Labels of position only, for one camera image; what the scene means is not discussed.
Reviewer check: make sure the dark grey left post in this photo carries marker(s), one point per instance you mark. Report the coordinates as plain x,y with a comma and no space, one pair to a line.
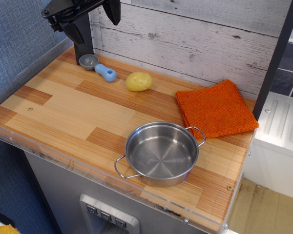
83,26

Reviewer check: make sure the yellow object at bottom left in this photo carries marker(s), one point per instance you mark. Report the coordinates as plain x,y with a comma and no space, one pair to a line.
8,229

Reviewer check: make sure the grey dispenser panel with buttons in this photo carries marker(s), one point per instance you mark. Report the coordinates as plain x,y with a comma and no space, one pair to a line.
102,218

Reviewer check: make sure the grey and blue toy scoop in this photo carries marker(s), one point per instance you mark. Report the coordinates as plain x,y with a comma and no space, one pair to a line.
91,62

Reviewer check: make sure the orange knitted cloth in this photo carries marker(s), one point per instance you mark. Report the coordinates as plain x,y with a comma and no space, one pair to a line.
218,110

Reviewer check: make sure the yellow toy potato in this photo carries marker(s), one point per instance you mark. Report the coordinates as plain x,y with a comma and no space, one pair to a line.
138,81

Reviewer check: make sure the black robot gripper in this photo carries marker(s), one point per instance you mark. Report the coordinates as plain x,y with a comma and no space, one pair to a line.
62,13

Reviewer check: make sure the clear acrylic table edge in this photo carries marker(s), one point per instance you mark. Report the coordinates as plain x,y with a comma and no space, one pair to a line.
63,179

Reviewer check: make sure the dark grey post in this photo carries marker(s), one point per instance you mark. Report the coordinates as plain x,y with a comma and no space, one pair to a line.
83,26
274,63

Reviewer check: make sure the stainless steel pot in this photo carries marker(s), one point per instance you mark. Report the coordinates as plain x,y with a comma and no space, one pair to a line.
162,153

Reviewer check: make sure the white ribbed sink drainboard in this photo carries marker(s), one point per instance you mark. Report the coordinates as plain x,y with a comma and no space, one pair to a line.
276,122

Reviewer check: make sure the dark grey right post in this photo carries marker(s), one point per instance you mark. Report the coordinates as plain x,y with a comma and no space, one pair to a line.
274,63

